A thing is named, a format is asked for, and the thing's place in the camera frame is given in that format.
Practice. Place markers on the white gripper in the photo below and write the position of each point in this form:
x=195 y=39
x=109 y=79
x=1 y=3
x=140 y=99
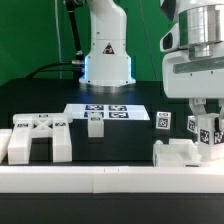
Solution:
x=196 y=79

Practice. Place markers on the white chair seat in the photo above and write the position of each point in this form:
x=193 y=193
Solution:
x=176 y=153

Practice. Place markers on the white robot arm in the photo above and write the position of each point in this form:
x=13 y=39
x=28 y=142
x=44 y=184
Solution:
x=201 y=26

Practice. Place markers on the white tagged cube nut right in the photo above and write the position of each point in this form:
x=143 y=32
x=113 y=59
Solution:
x=191 y=125

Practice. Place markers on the white tagged cube nut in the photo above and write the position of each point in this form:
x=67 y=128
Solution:
x=191 y=125
x=163 y=120

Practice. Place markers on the white sheet with tags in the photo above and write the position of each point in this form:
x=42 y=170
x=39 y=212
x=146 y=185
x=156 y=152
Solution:
x=108 y=112

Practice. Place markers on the white left fence bar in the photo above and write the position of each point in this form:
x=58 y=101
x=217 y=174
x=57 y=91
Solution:
x=5 y=135

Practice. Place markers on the white fence bar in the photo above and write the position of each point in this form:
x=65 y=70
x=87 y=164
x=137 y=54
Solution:
x=5 y=135
x=61 y=179

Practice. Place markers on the white front fence bar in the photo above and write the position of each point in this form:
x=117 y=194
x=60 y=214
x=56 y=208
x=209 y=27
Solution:
x=61 y=179

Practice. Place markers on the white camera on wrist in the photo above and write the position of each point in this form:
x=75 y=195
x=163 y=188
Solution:
x=171 y=40

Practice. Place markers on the white chair back frame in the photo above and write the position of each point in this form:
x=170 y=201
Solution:
x=40 y=125

